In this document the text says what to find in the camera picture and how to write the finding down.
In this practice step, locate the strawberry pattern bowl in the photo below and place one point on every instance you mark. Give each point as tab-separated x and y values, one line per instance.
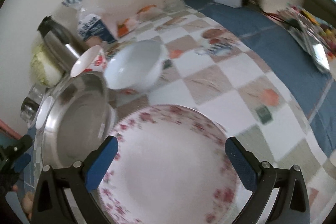
92	59

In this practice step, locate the pink floral round plate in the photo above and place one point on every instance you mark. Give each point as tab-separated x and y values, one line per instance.
170	167

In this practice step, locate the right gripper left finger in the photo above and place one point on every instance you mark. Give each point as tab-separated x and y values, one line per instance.
98	162

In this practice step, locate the napa cabbage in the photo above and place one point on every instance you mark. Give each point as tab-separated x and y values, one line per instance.
45	69

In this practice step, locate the plain white bowl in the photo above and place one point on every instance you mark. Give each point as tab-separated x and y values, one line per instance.
43	112

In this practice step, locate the orange snack packet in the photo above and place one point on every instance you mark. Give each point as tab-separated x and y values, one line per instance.
131	23

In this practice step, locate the gloved left hand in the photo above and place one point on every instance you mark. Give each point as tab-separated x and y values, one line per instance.
24	208

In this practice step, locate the white bowl with red print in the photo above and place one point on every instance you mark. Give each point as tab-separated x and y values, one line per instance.
135	68

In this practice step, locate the stainless steel thermos jug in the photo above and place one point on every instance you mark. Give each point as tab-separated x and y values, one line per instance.
60	42

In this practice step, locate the small upturned glass cup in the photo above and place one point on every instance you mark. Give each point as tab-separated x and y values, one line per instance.
37	93

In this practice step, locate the toast bread bag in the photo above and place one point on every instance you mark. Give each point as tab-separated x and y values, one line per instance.
93	21

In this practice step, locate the large steel plate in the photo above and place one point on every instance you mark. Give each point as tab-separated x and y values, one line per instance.
76	121

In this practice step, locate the glass coffee pot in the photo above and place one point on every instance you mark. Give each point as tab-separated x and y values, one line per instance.
29	109

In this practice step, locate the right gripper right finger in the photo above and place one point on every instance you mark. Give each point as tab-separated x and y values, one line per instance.
244	162

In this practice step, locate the white kitchen scale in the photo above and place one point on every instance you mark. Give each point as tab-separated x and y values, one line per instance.
307	36

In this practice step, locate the blue checked tablecloth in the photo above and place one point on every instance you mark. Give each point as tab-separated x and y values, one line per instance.
314	91

